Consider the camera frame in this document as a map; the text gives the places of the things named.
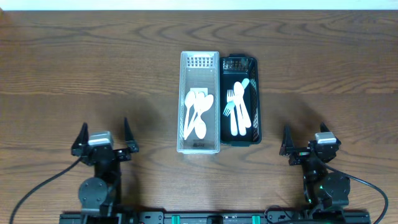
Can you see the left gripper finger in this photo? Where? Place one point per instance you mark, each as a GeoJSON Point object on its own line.
{"type": "Point", "coordinates": [129, 138]}
{"type": "Point", "coordinates": [82, 138]}

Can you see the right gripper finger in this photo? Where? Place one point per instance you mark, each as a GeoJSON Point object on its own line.
{"type": "Point", "coordinates": [287, 141]}
{"type": "Point", "coordinates": [323, 128]}

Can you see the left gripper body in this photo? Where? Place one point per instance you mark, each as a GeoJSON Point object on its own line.
{"type": "Point", "coordinates": [121, 152]}

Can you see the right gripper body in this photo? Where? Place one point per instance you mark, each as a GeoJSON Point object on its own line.
{"type": "Point", "coordinates": [300, 154]}

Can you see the white plastic spoon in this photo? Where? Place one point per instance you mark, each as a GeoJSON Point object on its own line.
{"type": "Point", "coordinates": [200, 126]}
{"type": "Point", "coordinates": [197, 107]}
{"type": "Point", "coordinates": [239, 90]}
{"type": "Point", "coordinates": [189, 101]}

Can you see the white plastic spoon angled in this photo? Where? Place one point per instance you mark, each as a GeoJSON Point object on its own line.
{"type": "Point", "coordinates": [207, 104]}

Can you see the black plastic basket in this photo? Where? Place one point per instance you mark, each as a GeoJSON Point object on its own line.
{"type": "Point", "coordinates": [233, 69]}

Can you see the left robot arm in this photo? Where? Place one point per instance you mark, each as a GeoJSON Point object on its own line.
{"type": "Point", "coordinates": [100, 195]}

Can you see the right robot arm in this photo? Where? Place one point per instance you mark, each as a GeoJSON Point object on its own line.
{"type": "Point", "coordinates": [326, 192]}

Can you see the clear plastic basket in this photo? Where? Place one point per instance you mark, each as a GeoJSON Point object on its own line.
{"type": "Point", "coordinates": [199, 72]}

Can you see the black mounting rail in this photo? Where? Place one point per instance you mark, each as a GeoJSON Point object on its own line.
{"type": "Point", "coordinates": [270, 216]}

